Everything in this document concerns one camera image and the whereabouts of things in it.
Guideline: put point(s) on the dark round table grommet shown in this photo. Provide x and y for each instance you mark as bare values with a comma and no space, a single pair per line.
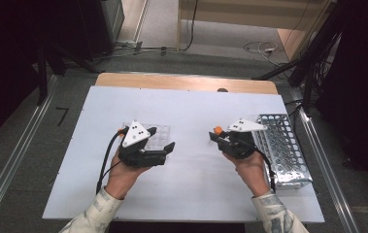
222,90

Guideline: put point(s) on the person's right hand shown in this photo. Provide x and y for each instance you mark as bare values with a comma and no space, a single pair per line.
251,171

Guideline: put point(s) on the black cabinet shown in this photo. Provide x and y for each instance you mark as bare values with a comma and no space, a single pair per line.
100,26

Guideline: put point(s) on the aluminium floor rail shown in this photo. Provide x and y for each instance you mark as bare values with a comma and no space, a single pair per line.
19,145
322,161

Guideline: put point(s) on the light wooden furniture frame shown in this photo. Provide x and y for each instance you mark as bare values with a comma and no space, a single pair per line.
236,13

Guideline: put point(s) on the dark curtain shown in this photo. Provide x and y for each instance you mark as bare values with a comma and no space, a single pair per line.
6,64
362,81

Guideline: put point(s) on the clear plastic tube rack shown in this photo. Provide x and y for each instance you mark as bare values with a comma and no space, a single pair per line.
162,136

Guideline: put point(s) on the metal tube rack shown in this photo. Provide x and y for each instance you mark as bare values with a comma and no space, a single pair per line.
285,152

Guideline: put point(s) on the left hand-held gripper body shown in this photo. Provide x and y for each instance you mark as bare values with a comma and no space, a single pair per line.
135,134

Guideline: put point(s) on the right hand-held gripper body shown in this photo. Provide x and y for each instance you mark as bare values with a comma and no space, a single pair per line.
240,142

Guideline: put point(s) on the person's left hand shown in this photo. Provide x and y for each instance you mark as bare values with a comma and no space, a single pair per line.
123,178

